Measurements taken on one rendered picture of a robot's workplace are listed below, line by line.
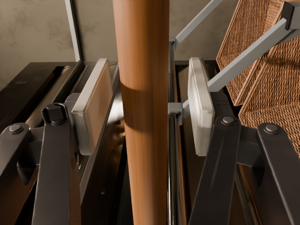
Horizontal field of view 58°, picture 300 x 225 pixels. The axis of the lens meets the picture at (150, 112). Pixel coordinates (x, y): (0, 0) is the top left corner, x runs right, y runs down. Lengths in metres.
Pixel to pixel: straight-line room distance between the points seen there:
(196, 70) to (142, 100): 0.04
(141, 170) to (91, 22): 3.86
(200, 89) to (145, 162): 0.07
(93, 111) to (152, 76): 0.04
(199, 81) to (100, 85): 0.06
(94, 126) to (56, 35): 4.08
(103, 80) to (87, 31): 3.89
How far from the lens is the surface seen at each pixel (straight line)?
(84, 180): 0.80
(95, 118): 0.16
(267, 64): 1.17
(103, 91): 0.18
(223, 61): 1.74
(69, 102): 0.17
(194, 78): 0.17
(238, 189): 0.92
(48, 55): 4.38
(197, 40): 3.99
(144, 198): 0.22
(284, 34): 0.59
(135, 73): 0.15
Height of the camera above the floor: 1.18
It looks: 3 degrees up
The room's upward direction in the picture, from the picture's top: 90 degrees counter-clockwise
